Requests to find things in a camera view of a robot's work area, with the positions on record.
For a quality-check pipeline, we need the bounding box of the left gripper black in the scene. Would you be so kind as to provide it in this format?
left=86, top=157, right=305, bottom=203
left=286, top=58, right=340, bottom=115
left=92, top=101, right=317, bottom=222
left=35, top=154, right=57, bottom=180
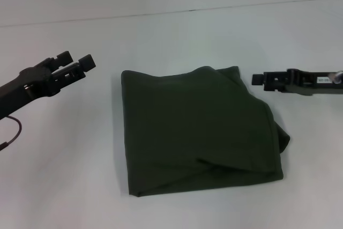
left=0, top=50, right=96, bottom=120

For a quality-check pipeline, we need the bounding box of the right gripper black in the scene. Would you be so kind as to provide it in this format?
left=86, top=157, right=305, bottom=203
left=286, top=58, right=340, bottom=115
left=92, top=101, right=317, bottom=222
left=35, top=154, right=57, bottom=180
left=251, top=68, right=343, bottom=97

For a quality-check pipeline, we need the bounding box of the dark green FREE! t-shirt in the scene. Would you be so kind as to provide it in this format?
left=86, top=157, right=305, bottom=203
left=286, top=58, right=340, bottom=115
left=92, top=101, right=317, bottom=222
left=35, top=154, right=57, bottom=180
left=121, top=65, right=292, bottom=198

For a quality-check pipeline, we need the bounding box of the right gripper cable with connector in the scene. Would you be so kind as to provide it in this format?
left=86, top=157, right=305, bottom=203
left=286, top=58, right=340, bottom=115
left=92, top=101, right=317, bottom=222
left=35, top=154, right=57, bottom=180
left=330, top=69, right=343, bottom=84

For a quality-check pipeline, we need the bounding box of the dark red cable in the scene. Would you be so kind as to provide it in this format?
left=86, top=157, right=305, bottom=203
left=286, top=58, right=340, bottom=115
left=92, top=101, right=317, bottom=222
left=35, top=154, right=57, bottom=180
left=0, top=115, right=24, bottom=151

